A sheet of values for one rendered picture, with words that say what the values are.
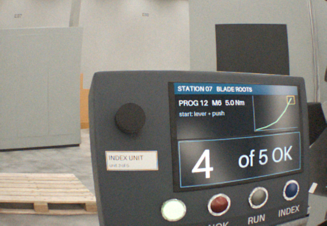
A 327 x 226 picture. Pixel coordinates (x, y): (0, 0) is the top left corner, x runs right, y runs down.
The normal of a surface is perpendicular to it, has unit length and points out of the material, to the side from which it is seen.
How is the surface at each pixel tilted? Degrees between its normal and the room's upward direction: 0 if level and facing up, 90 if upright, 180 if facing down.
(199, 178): 75
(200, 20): 90
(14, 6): 90
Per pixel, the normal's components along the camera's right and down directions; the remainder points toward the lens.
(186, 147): 0.22, -0.19
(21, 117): 0.67, 0.06
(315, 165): -0.41, -0.57
